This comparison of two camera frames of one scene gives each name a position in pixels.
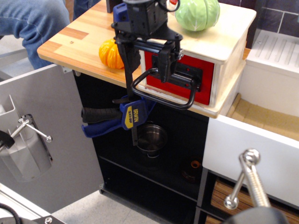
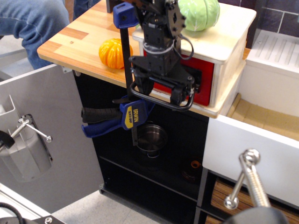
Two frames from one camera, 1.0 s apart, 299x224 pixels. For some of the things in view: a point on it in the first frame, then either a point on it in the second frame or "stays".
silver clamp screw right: [248, 158] stays
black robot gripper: [146, 20] -> [165, 67]
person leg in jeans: [35, 22] stays
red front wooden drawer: [192, 79] stays
